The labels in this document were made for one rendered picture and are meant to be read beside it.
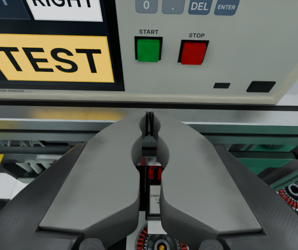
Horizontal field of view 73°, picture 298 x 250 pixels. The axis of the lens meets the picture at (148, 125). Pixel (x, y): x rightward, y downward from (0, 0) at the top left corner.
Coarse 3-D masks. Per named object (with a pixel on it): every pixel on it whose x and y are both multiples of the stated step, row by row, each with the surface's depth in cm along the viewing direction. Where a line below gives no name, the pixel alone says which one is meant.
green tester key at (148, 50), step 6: (138, 42) 16; (144, 42) 16; (150, 42) 16; (156, 42) 16; (138, 48) 16; (144, 48) 16; (150, 48) 16; (156, 48) 16; (138, 54) 17; (144, 54) 17; (150, 54) 17; (156, 54) 17; (138, 60) 17; (144, 60) 17; (150, 60) 17; (156, 60) 17
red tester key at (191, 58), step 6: (186, 48) 16; (192, 48) 16; (198, 48) 16; (204, 48) 16; (186, 54) 17; (192, 54) 17; (198, 54) 17; (186, 60) 17; (192, 60) 17; (198, 60) 17
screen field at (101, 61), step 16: (0, 48) 17; (16, 48) 17; (32, 48) 17; (48, 48) 17; (64, 48) 17; (80, 48) 17; (96, 48) 17; (0, 64) 18; (16, 64) 18; (32, 64) 18; (48, 64) 18; (64, 64) 18; (80, 64) 18; (96, 64) 18; (32, 80) 20; (48, 80) 20; (64, 80) 20; (80, 80) 20; (96, 80) 20; (112, 80) 20
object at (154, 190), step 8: (152, 168) 44; (152, 184) 40; (160, 184) 40; (152, 192) 39; (152, 200) 38; (152, 208) 37; (152, 216) 37; (160, 216) 37; (152, 224) 39; (160, 224) 40; (152, 232) 39; (160, 232) 39
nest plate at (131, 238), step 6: (144, 216) 47; (138, 222) 46; (144, 222) 46; (138, 228) 45; (132, 234) 44; (156, 234) 45; (126, 240) 44; (132, 240) 44; (168, 240) 44; (126, 246) 43; (132, 246) 43
